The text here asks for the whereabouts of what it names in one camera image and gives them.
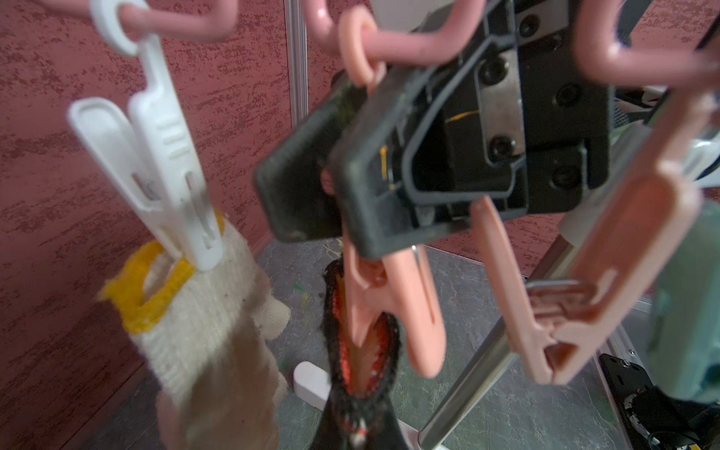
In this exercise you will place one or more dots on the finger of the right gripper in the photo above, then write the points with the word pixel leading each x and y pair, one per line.
pixel 289 182

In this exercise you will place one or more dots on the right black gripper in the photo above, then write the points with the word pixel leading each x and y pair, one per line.
pixel 512 119

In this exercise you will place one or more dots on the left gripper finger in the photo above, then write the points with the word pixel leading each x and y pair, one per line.
pixel 377 430

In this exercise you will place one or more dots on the black cuff white glove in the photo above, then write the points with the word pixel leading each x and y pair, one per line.
pixel 360 375

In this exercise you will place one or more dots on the pink clothespin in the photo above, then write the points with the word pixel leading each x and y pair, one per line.
pixel 557 327
pixel 401 283

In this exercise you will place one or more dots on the yellow cuff white glove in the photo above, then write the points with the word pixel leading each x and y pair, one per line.
pixel 204 336

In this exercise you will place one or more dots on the white clothespin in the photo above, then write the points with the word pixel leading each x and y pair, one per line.
pixel 147 151

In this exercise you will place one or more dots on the pink clip hanger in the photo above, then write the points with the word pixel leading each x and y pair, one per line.
pixel 599 54

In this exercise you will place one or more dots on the clothes rack with steel bars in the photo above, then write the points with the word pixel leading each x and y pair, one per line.
pixel 494 358

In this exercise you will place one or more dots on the green clothespin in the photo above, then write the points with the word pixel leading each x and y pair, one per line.
pixel 683 349

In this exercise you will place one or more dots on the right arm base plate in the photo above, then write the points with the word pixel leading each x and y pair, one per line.
pixel 653 420

